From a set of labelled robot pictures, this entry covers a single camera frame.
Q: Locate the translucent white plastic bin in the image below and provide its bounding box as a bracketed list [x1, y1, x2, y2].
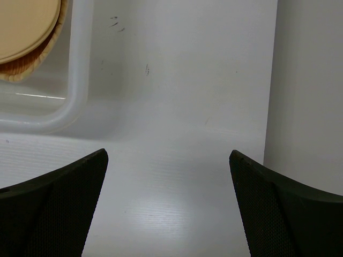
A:
[1, 1, 94, 134]

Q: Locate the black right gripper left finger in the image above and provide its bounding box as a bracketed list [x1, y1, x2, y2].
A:
[1, 149, 108, 256]

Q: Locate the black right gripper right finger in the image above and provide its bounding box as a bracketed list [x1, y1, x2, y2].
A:
[229, 150, 342, 256]

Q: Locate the beige plate with bear print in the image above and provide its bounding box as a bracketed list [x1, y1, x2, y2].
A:
[1, 1, 61, 64]

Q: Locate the woven bamboo fan-shaped tray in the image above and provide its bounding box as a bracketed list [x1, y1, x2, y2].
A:
[1, 0, 69, 82]

